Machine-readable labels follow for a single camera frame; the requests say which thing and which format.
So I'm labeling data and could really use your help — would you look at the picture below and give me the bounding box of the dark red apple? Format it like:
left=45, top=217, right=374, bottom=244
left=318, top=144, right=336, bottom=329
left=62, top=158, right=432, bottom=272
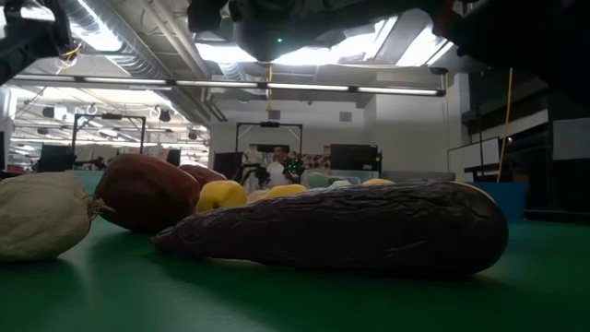
left=94, top=153, right=202, bottom=233

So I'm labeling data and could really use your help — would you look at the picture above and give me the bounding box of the red yellow apple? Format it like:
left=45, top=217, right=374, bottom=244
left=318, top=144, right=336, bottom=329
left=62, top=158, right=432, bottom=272
left=178, top=163, right=228, bottom=188

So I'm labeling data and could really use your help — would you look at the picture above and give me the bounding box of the purple eggplant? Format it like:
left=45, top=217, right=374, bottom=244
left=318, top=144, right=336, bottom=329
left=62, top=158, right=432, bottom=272
left=150, top=181, right=511, bottom=278

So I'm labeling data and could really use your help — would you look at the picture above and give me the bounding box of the black monitor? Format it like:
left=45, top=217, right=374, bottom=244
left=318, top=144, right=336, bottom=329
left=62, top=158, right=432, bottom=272
left=329, top=143, right=382, bottom=172
left=35, top=144, right=77, bottom=174

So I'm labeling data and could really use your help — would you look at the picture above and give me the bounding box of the black upright panel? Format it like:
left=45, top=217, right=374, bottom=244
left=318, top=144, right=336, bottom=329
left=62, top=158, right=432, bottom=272
left=212, top=151, right=244, bottom=180

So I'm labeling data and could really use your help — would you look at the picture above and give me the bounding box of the long ceiling light fixture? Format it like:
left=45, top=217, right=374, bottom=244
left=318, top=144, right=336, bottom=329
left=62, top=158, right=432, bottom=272
left=8, top=75, right=447, bottom=98

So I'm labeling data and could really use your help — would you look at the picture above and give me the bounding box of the person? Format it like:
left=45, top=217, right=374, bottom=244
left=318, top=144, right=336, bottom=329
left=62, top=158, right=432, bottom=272
left=265, top=145, right=296, bottom=188

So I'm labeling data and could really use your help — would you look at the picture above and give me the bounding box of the green table mat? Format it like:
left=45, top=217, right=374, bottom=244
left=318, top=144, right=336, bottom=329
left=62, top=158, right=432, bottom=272
left=0, top=216, right=590, bottom=332

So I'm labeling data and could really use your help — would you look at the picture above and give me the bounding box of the floral cloth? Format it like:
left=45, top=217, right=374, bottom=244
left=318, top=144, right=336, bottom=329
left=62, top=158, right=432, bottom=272
left=294, top=153, right=332, bottom=171

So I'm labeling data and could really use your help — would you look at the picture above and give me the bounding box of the whiteboard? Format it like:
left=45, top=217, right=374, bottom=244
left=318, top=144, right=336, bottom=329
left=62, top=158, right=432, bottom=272
left=447, top=136, right=502, bottom=184

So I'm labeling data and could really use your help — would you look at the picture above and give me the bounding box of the yellow pole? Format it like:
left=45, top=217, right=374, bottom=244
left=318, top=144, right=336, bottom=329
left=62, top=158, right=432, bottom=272
left=496, top=67, right=514, bottom=184

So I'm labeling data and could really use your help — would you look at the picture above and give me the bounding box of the blue plastic basket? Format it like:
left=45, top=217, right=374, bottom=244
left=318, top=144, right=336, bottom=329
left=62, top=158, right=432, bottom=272
left=467, top=181, right=529, bottom=223

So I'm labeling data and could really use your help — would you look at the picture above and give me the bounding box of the silver ribbed air duct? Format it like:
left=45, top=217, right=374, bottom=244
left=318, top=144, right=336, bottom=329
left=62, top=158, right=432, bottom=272
left=59, top=0, right=213, bottom=125

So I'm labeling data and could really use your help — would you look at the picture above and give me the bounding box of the black gantry frame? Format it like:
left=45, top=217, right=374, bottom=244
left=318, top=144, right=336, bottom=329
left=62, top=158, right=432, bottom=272
left=235, top=121, right=304, bottom=160
left=71, top=113, right=148, bottom=156

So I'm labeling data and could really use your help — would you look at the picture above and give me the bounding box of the white wall sign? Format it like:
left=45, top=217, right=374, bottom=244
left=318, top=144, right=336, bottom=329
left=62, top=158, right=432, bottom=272
left=551, top=117, right=590, bottom=161

